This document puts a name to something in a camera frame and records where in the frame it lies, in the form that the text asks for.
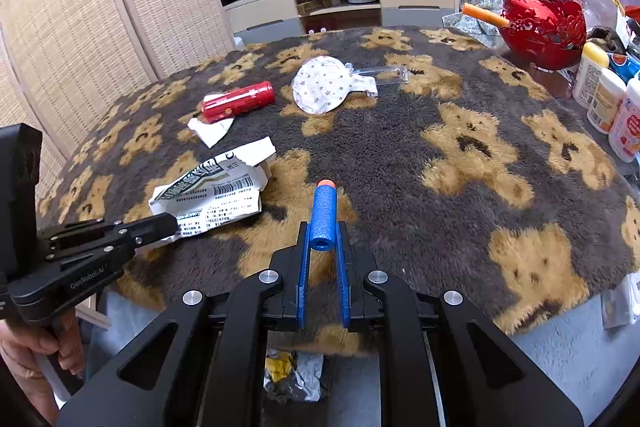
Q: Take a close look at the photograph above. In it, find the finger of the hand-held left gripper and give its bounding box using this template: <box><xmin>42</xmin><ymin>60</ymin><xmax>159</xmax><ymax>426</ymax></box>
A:
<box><xmin>44</xmin><ymin>232</ymin><xmax>177</xmax><ymax>277</ymax></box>
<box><xmin>37</xmin><ymin>213</ymin><xmax>179</xmax><ymax>244</ymax></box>

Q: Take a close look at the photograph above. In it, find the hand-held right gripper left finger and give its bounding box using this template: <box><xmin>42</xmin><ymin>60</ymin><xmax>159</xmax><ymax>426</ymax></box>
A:
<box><xmin>55</xmin><ymin>221</ymin><xmax>311</xmax><ymax>427</ymax></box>

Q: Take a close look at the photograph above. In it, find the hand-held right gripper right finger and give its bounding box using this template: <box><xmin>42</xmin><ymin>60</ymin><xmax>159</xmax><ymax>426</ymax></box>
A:
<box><xmin>337</xmin><ymin>221</ymin><xmax>586</xmax><ymax>427</ymax></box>

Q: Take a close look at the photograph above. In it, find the blue foam dart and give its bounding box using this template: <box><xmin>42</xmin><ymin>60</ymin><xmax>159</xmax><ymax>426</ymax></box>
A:
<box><xmin>308</xmin><ymin>179</ymin><xmax>342</xmax><ymax>252</ymax></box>

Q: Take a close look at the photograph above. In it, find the printed white paper packet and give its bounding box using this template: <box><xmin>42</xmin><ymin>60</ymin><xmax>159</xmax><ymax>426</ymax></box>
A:
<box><xmin>149</xmin><ymin>137</ymin><xmax>277</xmax><ymax>240</ymax></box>

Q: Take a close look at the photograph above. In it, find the yellow foil wrapper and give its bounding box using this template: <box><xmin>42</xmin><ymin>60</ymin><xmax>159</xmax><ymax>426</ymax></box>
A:
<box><xmin>264</xmin><ymin>349</ymin><xmax>297</xmax><ymax>390</ymax></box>

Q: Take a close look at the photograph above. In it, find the pile of wrappers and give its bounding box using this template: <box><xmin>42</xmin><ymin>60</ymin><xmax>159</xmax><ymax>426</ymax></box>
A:
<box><xmin>267</xmin><ymin>349</ymin><xmax>327</xmax><ymax>404</ymax></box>

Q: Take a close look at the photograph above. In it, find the dark trash bin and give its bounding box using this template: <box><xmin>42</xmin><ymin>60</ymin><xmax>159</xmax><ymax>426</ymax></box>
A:
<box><xmin>262</xmin><ymin>332</ymin><xmax>382</xmax><ymax>427</ymax></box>

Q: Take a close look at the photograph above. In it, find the person's left hand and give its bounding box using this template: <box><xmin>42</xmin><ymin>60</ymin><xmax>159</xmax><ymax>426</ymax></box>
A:
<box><xmin>0</xmin><ymin>309</ymin><xmax>85</xmax><ymax>425</ymax></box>

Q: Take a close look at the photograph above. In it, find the white paper scrap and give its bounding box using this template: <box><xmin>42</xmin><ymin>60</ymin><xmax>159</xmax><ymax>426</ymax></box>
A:
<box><xmin>187</xmin><ymin>114</ymin><xmax>236</xmax><ymax>146</ymax></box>

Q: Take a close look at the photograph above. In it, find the red cylindrical can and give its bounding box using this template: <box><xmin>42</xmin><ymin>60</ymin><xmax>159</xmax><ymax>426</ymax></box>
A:
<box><xmin>197</xmin><ymin>81</ymin><xmax>276</xmax><ymax>124</ymax></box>

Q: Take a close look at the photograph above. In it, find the bear print brown blanket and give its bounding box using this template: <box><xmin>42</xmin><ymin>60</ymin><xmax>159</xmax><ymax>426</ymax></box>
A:
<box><xmin>37</xmin><ymin>24</ymin><xmax>640</xmax><ymax>343</ymax></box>

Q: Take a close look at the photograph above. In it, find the woven rattan folding screen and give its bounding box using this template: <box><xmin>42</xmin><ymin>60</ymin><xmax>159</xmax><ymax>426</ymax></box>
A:
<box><xmin>0</xmin><ymin>0</ymin><xmax>236</xmax><ymax>218</ymax></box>

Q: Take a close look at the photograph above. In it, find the clear plastic stick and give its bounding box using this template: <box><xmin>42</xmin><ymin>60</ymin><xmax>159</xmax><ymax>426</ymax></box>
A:
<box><xmin>345</xmin><ymin>64</ymin><xmax>410</xmax><ymax>85</ymax></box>

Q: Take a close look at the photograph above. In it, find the beige television cabinet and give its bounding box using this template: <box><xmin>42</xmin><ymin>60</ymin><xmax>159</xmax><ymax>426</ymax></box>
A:
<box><xmin>222</xmin><ymin>0</ymin><xmax>458</xmax><ymax>50</ymax></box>

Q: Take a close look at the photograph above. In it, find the green grey patterned cloth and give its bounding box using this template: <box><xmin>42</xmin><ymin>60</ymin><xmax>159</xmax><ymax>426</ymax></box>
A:
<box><xmin>442</xmin><ymin>0</ymin><xmax>506</xmax><ymax>50</ymax></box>

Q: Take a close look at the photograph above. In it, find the orange stick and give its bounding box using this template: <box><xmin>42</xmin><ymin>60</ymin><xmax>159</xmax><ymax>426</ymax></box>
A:
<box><xmin>461</xmin><ymin>3</ymin><xmax>510</xmax><ymax>28</ymax></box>

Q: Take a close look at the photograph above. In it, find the white bottle orange label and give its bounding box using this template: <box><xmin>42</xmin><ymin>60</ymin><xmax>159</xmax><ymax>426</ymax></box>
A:
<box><xmin>586</xmin><ymin>68</ymin><xmax>627</xmax><ymax>134</ymax></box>

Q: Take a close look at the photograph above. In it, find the red cutout basket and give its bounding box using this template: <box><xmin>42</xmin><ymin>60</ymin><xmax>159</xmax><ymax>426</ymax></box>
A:
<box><xmin>500</xmin><ymin>0</ymin><xmax>587</xmax><ymax>72</ymax></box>

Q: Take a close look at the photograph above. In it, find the white bottle yellow cap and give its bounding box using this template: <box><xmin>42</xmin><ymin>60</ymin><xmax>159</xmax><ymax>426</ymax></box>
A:
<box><xmin>572</xmin><ymin>42</ymin><xmax>611</xmax><ymax>108</ymax></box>

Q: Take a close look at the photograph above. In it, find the white bottle pink label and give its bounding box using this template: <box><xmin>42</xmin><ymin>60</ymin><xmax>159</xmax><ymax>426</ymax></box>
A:
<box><xmin>607</xmin><ymin>77</ymin><xmax>640</xmax><ymax>164</ymax></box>

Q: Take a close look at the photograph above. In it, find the blue chip bag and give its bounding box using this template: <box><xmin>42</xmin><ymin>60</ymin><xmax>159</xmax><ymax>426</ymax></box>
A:
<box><xmin>607</xmin><ymin>52</ymin><xmax>640</xmax><ymax>82</ymax></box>

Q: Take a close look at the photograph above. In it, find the white bag yellow label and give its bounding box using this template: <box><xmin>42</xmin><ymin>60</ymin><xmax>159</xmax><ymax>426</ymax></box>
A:
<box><xmin>612</xmin><ymin>0</ymin><xmax>640</xmax><ymax>50</ymax></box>

